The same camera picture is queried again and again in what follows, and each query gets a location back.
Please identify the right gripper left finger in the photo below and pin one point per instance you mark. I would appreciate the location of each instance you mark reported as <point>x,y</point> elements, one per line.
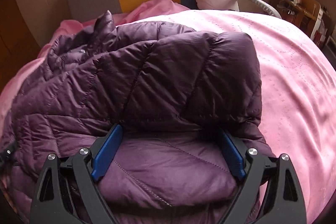
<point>67,190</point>

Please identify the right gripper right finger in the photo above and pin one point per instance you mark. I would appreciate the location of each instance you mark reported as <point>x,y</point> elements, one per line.
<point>283,200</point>

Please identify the purple quilted down jacket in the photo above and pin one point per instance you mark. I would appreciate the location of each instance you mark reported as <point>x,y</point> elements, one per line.
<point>174,87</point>

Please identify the pink bedspread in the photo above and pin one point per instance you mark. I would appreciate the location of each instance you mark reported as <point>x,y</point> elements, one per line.
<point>297,95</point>

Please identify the wooden wardrobe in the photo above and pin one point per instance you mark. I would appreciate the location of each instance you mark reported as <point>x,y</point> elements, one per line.
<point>18,46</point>

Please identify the wooden desk with clutter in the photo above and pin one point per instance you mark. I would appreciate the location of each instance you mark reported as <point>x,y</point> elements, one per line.
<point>309,16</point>

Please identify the grey curved bed rail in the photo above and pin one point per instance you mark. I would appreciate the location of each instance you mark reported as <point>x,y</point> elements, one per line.
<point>270,10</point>

